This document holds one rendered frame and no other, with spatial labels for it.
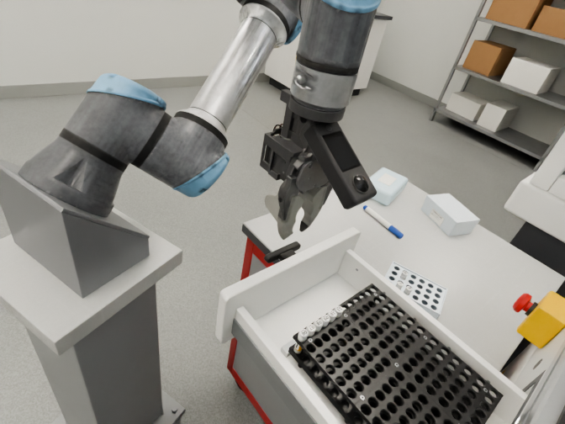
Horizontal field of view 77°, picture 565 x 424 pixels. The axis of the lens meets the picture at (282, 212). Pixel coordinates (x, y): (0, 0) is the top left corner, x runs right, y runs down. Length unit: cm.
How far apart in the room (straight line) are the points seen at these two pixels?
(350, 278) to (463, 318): 29
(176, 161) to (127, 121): 10
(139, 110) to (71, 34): 287
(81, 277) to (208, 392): 87
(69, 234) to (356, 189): 43
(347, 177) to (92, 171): 42
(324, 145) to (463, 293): 58
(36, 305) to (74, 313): 6
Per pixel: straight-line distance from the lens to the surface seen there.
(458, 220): 106
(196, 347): 154
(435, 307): 80
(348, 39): 41
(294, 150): 47
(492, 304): 95
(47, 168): 66
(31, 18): 346
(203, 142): 69
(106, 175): 67
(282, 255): 59
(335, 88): 43
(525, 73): 426
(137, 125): 66
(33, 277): 79
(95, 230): 65
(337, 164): 44
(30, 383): 158
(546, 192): 122
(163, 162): 67
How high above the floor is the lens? 131
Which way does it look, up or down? 36 degrees down
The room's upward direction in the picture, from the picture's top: 13 degrees clockwise
